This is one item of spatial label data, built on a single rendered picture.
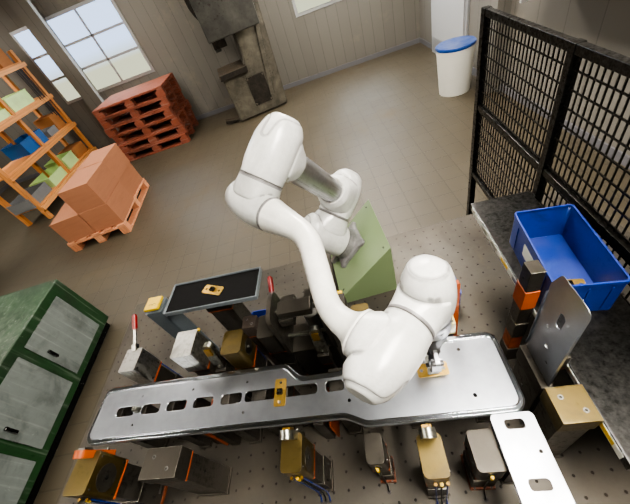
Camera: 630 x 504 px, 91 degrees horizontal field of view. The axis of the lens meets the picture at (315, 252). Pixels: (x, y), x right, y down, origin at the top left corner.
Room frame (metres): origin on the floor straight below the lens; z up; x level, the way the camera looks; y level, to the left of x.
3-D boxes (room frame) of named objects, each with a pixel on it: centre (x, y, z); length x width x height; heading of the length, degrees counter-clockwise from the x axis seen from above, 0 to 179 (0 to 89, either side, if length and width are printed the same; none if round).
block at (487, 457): (0.12, -0.20, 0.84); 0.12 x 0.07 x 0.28; 165
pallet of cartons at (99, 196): (4.43, 2.51, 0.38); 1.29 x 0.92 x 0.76; 171
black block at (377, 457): (0.21, 0.06, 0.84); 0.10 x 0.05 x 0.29; 165
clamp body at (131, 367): (0.79, 0.79, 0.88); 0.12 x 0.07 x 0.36; 165
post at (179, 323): (0.91, 0.66, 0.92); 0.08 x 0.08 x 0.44; 75
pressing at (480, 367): (0.46, 0.29, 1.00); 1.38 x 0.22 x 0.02; 75
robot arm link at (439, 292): (0.33, -0.17, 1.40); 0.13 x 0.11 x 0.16; 123
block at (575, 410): (0.14, -0.41, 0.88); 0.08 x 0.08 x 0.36; 75
